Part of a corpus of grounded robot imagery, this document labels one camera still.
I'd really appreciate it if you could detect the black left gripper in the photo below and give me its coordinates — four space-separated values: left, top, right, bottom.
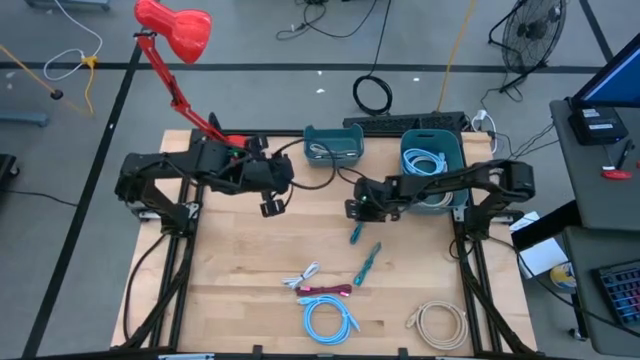
243 154 296 217

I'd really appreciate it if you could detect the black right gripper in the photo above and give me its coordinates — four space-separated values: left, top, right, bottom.
345 175 401 224

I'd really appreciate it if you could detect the long teal braided cable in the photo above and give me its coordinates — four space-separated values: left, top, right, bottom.
352 241 384 288

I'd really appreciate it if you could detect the light blue cable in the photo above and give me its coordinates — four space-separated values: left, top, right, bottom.
402 147 448 177
297 293 361 347

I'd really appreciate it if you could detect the grey white braided cable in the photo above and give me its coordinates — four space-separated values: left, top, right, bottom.
308 142 360 161

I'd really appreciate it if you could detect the white cable black tie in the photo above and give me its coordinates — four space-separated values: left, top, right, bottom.
281 260 322 291

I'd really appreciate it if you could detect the maroon braided cable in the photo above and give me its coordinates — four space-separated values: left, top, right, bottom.
294 283 354 298

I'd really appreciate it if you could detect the beige cable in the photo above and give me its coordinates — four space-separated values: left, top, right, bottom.
405 299 470 352

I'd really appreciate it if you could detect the small teal bin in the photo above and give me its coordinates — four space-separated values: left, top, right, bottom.
302 123 366 169

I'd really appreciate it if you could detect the large teal bin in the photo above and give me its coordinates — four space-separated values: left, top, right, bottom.
399 128 470 216

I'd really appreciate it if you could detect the black keyboard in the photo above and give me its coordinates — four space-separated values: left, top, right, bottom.
342 110 470 136

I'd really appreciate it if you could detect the white power adapter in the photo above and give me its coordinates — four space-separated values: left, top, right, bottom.
471 108 499 154

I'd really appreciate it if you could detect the white paper sheet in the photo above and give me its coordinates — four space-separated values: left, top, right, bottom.
508 210 541 232

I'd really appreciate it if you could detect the white box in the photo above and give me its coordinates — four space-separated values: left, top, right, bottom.
517 237 570 280

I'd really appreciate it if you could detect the black flat bar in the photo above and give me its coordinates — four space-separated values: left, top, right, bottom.
512 199 584 251

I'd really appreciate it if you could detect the yellow blue round object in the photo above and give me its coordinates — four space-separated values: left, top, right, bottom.
548 260 578 294

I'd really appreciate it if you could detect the red desk lamp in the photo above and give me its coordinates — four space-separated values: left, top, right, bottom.
133 0 251 151

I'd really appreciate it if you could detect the grey desk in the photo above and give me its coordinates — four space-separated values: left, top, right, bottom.
562 224 640 359
548 97 640 232

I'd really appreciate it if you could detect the black floor fan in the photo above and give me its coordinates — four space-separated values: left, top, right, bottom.
488 0 569 95

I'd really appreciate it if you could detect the small black computer box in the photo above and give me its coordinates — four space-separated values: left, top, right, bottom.
567 104 630 147

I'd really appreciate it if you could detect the black pen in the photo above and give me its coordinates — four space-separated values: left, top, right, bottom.
615 138 636 171

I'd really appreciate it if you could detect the backlit keyboard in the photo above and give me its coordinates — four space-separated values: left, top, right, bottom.
592 259 640 331

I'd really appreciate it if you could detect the grey cart foot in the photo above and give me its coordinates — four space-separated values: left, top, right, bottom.
24 0 112 11
0 110 50 129

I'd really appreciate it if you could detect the black caster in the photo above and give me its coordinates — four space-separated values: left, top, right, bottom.
0 153 21 187

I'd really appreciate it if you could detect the computer monitor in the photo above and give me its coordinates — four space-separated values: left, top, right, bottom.
569 33 640 110

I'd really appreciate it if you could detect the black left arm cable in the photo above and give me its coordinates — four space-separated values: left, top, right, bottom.
272 137 339 192

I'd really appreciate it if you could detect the black cable with coil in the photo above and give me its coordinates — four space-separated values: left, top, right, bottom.
351 0 395 117

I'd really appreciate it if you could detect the black aluminium table frame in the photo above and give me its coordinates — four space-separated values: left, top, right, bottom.
119 127 540 360

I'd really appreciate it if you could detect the silver metal bracket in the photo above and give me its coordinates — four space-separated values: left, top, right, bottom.
157 352 216 360

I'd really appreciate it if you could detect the loose black floor cable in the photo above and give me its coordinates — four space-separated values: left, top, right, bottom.
276 0 381 41

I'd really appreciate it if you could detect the yellow power cord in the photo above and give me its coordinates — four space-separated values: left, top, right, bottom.
436 0 479 114

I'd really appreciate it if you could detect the thin black floor cable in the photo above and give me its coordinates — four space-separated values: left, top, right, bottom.
0 188 79 209

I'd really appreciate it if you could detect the yellow floor cable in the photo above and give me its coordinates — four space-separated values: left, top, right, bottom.
0 43 99 117

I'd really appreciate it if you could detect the white floor cable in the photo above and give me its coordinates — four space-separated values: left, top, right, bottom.
42 0 105 82

